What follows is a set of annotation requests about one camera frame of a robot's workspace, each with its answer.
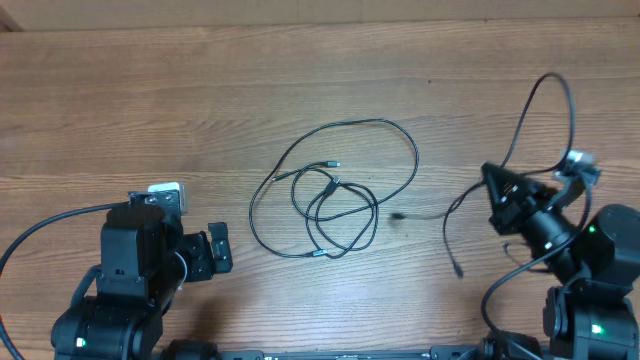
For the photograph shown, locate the long black USB cable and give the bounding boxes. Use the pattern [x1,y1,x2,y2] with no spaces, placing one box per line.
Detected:
[248,118,420,260]

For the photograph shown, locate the short black USB cable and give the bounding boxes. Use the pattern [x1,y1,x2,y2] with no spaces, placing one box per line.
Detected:
[272,160,379,260]

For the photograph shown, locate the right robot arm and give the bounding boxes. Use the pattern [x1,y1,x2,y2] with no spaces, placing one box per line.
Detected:
[481,161,639,359]

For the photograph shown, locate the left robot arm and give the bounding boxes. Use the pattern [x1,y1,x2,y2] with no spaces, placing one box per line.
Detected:
[51,203,233,359]

